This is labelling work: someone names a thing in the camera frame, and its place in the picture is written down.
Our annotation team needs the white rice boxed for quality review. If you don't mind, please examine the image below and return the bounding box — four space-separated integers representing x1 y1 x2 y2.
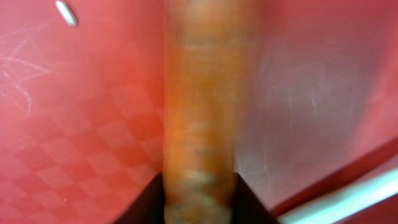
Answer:
55 0 78 26

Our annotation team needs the white plastic spoon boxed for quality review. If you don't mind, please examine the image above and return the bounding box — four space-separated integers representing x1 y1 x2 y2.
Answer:
278 168 397 224

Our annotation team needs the orange carrot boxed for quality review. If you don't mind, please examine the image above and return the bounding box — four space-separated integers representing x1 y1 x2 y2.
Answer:
163 0 263 223

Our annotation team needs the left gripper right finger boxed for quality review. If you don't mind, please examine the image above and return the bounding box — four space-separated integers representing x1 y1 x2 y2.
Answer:
231 173 280 224

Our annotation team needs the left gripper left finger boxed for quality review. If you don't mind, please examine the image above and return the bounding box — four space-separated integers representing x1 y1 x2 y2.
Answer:
113 172 165 224

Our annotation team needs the red serving tray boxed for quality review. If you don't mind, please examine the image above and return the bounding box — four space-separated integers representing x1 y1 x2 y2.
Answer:
1 1 397 223

